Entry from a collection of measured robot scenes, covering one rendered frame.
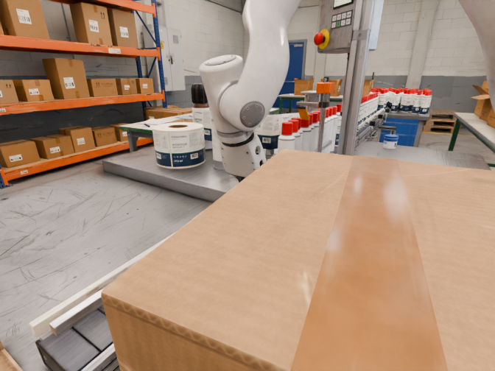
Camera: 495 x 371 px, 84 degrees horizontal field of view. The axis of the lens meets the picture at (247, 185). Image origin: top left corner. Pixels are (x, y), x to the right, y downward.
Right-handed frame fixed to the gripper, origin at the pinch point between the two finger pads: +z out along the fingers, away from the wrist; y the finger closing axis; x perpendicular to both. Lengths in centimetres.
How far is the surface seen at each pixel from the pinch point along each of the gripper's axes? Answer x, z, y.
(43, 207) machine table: 27, 3, 61
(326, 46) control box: -53, -19, -3
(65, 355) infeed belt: 46.4, -10.0, -0.9
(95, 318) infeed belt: 41.4, -8.2, 1.3
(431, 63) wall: -765, 222, -31
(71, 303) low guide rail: 41.8, -11.8, 3.2
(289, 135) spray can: -21.7, -3.5, -1.9
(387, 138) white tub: -105, 44, -21
